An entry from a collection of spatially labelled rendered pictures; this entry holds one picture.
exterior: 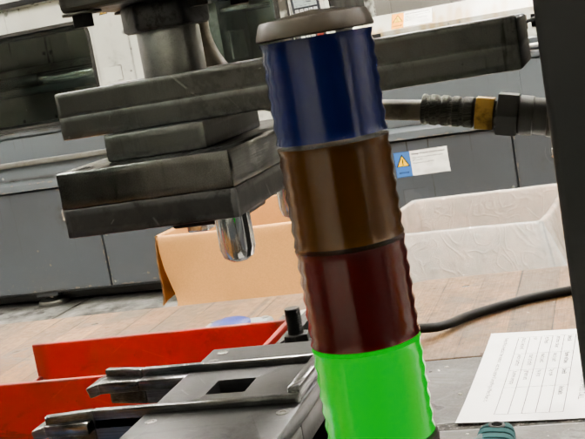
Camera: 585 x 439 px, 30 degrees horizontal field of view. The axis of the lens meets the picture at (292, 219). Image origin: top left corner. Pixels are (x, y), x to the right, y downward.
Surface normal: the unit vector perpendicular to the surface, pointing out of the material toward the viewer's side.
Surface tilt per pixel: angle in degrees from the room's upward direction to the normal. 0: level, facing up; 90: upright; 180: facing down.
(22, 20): 90
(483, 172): 90
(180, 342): 90
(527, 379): 1
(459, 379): 0
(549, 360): 1
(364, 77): 76
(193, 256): 89
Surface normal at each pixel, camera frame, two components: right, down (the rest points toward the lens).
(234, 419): -0.17, -0.97
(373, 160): 0.67, 0.25
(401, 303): 0.67, -0.26
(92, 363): -0.26, 0.20
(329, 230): -0.36, -0.04
